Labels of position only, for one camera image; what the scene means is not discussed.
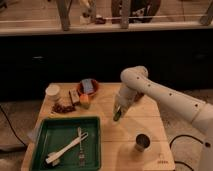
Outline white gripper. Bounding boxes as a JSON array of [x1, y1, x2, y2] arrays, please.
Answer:
[[114, 85, 137, 111]]

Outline green pepper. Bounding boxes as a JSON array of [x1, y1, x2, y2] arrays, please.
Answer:
[[113, 106, 122, 122]]

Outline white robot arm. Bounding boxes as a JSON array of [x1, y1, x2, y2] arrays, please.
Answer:
[[113, 66, 213, 171]]

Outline blue sponge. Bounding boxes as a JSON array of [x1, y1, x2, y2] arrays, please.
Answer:
[[81, 79, 94, 94]]

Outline orange yellow fruit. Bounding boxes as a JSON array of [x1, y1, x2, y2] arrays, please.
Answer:
[[80, 94, 91, 109]]

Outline metal cup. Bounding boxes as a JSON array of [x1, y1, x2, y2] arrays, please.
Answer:
[[135, 134, 150, 152]]

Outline brown chocolate bar box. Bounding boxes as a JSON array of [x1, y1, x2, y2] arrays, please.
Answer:
[[69, 89, 80, 105]]

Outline dark red grapes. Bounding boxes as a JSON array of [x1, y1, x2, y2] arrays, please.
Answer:
[[52, 103, 75, 114]]

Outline white paper cup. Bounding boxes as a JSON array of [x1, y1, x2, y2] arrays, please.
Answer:
[[45, 84, 60, 101]]

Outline metal fork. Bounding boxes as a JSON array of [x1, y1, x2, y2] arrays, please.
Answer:
[[77, 127, 85, 167]]

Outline green plastic tray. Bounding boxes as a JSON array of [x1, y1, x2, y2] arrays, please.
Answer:
[[29, 116, 101, 171]]

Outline black cable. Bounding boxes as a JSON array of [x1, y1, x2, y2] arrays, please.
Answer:
[[168, 134, 203, 171], [0, 105, 28, 148]]

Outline black cable left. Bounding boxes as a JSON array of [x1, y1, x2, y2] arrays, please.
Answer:
[[0, 105, 28, 148]]

